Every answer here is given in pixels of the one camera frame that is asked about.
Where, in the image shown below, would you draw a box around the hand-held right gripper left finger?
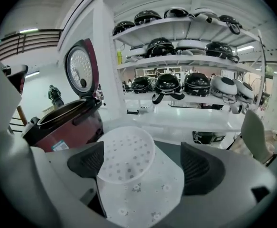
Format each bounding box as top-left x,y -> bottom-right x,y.
31,141 -> 120,228

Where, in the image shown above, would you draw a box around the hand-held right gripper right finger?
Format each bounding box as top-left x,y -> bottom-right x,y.
147,142 -> 277,228

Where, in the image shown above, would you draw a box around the maroon rice cooker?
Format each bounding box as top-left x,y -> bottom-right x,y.
21,38 -> 105,153

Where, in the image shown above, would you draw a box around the white perforated steamer tray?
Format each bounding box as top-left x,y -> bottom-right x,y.
96,126 -> 156,184

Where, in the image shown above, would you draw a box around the dark pot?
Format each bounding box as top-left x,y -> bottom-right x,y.
37,98 -> 88,130

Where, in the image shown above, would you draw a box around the black equipment box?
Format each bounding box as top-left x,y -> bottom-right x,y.
192,131 -> 226,145

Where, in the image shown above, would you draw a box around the white metal shelf rack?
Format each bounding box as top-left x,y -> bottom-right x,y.
102,0 -> 277,133

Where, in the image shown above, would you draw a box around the grey chair with black legs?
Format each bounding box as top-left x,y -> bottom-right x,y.
226,109 -> 277,167

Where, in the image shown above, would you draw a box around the shelves of black white helmets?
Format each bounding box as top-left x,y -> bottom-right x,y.
113,7 -> 255,104

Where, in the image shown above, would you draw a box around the black mezzanine railing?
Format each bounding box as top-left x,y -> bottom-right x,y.
0,29 -> 62,60

